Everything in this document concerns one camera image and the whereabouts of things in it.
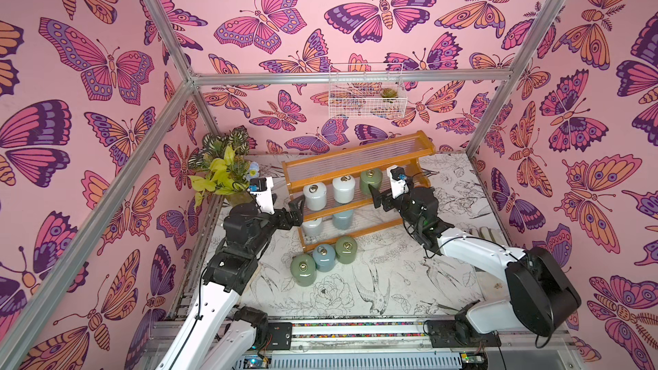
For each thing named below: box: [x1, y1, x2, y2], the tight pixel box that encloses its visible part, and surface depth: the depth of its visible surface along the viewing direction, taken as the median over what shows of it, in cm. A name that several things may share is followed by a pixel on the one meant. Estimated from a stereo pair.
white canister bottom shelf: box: [302, 217, 324, 237], surface depth 89 cm
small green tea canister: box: [359, 168, 383, 197], surface depth 85 cm
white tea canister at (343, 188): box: [332, 174, 356, 204], surface depth 83 cm
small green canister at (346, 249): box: [335, 235, 358, 265], surface depth 85 cm
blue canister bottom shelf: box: [332, 208, 354, 231], surface depth 96 cm
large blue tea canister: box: [312, 244, 337, 273], surface depth 84 cm
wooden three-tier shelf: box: [281, 130, 437, 252], surface depth 85 cm
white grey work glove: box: [454, 221, 508, 246], surface depth 96 cm
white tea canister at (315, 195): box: [303, 181, 328, 212], surface depth 81 cm
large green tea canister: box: [290, 253, 317, 287], surface depth 81 cm
